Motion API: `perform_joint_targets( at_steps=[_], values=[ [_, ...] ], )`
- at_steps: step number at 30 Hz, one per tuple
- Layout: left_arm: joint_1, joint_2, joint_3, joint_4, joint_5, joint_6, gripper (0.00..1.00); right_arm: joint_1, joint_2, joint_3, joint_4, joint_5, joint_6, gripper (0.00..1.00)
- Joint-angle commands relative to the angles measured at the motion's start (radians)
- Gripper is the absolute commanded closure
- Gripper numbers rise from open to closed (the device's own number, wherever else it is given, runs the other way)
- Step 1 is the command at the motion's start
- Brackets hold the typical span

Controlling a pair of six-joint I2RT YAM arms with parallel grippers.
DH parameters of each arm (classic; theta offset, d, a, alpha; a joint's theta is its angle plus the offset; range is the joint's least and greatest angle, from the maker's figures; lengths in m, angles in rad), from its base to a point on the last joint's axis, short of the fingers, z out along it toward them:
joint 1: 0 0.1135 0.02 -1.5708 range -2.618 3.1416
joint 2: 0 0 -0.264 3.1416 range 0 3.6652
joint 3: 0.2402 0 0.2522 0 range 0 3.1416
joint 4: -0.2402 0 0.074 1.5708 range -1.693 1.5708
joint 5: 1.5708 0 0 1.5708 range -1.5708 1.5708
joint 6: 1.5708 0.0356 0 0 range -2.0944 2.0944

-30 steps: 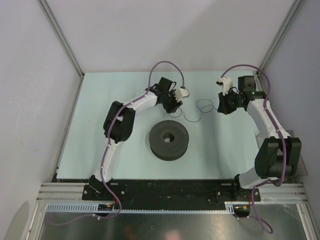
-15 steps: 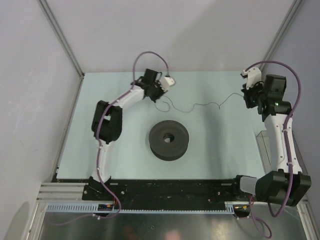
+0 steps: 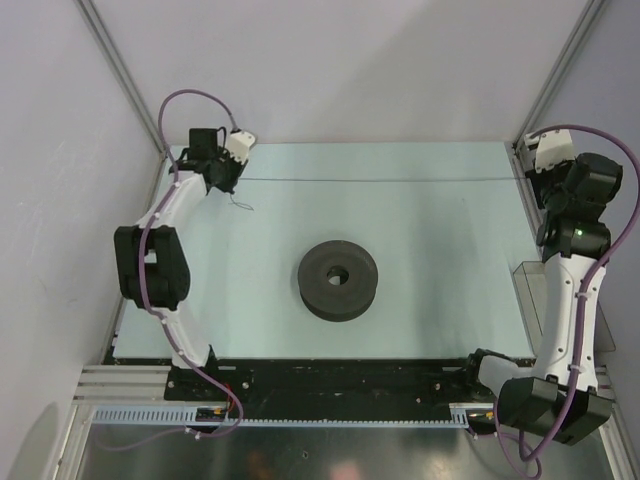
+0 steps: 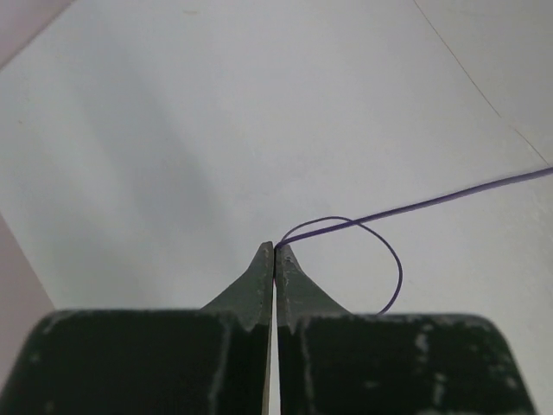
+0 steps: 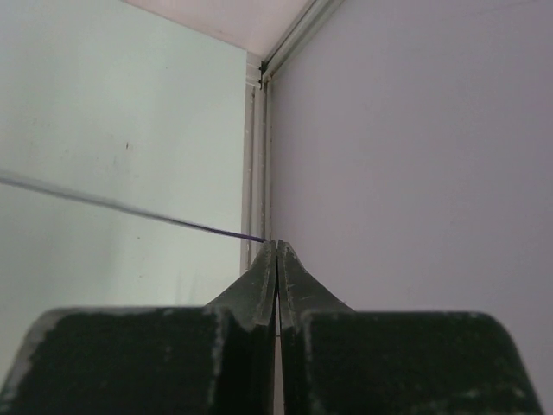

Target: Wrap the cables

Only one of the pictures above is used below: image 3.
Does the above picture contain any thin purple wire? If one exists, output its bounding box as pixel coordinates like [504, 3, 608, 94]
[228, 175, 529, 211]

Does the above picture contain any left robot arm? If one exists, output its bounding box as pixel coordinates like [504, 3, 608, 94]
[114, 128, 256, 400]

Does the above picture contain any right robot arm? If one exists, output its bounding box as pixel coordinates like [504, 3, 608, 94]
[461, 153, 623, 445]

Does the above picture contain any clear plastic bin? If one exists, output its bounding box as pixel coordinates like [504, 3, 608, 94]
[513, 259, 617, 358]

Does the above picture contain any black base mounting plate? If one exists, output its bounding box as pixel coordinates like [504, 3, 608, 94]
[164, 359, 493, 423]

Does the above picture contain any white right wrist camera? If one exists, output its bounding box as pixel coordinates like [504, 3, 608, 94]
[524, 129, 576, 173]

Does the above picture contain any dark perforated cable spool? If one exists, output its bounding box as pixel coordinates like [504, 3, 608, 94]
[297, 240, 379, 322]

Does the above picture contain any left aluminium corner post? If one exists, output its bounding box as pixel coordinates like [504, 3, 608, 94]
[73, 0, 164, 153]

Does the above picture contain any aluminium corner post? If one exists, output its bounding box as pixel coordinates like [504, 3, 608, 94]
[73, 0, 164, 153]
[510, 0, 610, 152]

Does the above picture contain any right aluminium corner post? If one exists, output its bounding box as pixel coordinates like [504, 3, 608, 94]
[510, 0, 610, 152]

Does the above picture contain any grey slotted cable duct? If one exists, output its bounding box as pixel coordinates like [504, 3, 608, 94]
[92, 402, 474, 429]

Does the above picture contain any aluminium frame rail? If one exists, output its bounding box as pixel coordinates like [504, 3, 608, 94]
[73, 364, 614, 407]

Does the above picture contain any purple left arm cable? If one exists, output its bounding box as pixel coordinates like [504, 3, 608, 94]
[97, 89, 246, 454]

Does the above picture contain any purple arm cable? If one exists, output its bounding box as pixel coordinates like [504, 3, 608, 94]
[492, 124, 640, 466]
[97, 89, 246, 454]

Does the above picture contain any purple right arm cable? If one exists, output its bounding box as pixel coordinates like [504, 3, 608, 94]
[492, 124, 640, 466]

